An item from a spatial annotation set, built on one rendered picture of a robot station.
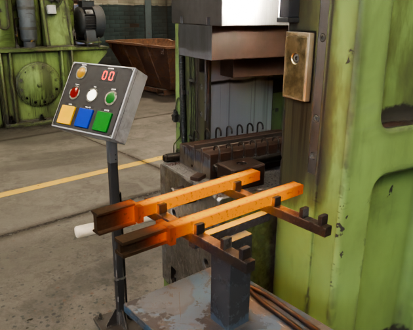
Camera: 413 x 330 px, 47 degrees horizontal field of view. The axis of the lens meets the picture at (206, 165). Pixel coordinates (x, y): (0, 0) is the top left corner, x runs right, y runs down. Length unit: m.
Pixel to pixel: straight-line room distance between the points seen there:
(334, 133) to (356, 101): 0.11
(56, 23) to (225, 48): 5.13
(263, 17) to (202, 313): 0.81
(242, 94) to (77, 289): 1.44
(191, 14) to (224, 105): 0.41
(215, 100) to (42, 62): 4.75
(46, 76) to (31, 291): 3.97
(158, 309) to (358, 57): 0.73
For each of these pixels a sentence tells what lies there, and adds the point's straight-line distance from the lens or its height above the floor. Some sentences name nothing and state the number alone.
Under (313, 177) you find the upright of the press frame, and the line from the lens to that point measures 1.29.
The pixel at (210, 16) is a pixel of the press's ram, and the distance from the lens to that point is 1.38.
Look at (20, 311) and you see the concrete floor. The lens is 2.59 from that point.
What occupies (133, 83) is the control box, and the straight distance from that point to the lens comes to 1.81.
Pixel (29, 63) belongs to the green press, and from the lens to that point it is 6.28.
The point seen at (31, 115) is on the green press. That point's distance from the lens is 6.37.
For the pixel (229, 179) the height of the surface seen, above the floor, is 1.04.
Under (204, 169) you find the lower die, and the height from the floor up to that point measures 0.93.
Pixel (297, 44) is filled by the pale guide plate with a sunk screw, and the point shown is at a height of 1.33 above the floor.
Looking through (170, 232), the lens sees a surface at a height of 1.04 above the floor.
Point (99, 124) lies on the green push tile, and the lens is 1.81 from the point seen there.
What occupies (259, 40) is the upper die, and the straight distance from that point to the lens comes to 1.46.
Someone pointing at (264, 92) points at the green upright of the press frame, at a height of 1.11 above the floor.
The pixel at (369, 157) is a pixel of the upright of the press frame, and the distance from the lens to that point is 1.25.
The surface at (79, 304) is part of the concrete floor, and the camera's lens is 2.56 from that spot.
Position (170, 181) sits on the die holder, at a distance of 1.57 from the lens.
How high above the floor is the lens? 1.41
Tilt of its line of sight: 18 degrees down
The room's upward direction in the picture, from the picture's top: 1 degrees clockwise
